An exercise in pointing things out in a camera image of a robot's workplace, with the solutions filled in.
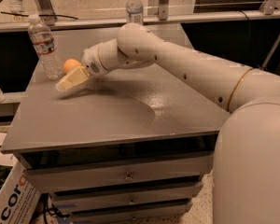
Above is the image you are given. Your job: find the clear water bottle red label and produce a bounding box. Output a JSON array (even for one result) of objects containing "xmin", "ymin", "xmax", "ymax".
[{"xmin": 28, "ymin": 15, "xmax": 63, "ymax": 80}]

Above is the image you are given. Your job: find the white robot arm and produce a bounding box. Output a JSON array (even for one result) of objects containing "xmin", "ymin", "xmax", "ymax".
[{"xmin": 56, "ymin": 23, "xmax": 280, "ymax": 224}]

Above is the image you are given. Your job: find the metal frame rail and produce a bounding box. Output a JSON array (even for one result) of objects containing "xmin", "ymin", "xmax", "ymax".
[{"xmin": 0, "ymin": 10, "xmax": 280, "ymax": 33}]

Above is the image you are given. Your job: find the grey drawer cabinet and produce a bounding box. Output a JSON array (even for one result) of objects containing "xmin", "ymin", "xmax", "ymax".
[{"xmin": 0, "ymin": 23, "xmax": 231, "ymax": 224}]

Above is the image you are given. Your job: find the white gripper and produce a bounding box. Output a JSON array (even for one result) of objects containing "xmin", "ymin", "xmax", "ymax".
[{"xmin": 55, "ymin": 45, "xmax": 109, "ymax": 91}]

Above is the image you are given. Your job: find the orange fruit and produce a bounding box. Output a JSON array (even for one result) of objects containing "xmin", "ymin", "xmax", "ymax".
[{"xmin": 63, "ymin": 59, "xmax": 81, "ymax": 74}]

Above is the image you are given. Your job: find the white cardboard box with lettering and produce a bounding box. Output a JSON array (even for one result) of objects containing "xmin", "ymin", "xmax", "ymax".
[{"xmin": 0, "ymin": 162, "xmax": 40, "ymax": 224}]

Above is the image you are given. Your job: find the water bottle white blue label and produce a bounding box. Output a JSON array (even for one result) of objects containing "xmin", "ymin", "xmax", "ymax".
[{"xmin": 125, "ymin": 0, "xmax": 144, "ymax": 24}]

